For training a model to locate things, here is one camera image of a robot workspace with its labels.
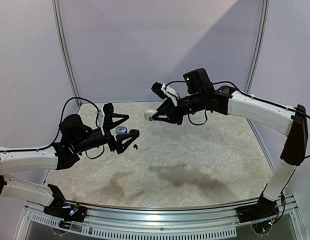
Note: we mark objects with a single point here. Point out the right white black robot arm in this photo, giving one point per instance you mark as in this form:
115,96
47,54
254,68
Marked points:
229,100

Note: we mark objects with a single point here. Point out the blue oval charging case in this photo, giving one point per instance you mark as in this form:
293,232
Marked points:
120,130

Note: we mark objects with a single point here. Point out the right aluminium frame post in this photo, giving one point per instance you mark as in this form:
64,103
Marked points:
258,44

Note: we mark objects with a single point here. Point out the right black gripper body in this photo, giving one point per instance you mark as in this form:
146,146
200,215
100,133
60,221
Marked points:
171,110

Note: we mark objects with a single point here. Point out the cream earbud charging case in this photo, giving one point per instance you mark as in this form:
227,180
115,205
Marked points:
149,113

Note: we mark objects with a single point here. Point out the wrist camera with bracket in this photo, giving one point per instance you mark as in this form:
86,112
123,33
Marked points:
104,116
164,91

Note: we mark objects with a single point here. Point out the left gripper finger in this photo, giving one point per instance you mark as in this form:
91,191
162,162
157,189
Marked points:
116,120
123,141

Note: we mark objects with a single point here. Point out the left aluminium frame post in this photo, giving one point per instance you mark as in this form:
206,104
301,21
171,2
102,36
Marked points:
63,46

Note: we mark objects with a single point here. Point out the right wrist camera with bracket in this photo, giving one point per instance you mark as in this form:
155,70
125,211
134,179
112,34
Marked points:
164,91

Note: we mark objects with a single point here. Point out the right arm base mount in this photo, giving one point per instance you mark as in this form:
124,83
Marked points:
263,209

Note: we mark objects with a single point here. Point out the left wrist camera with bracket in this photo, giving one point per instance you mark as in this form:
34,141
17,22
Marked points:
104,116

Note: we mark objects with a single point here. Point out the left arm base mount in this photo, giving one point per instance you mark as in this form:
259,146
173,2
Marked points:
66,211

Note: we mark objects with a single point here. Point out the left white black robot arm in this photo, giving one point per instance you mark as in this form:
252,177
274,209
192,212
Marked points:
76,139

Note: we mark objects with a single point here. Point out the aluminium frame post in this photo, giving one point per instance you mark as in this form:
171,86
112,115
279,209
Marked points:
63,46
258,44

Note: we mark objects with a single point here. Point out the aluminium front rail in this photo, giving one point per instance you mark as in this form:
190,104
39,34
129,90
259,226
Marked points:
157,223

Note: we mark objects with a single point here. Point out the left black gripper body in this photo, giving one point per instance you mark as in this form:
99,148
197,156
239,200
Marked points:
110,135

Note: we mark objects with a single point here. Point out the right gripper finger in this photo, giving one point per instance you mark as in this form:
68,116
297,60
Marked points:
158,118
163,109

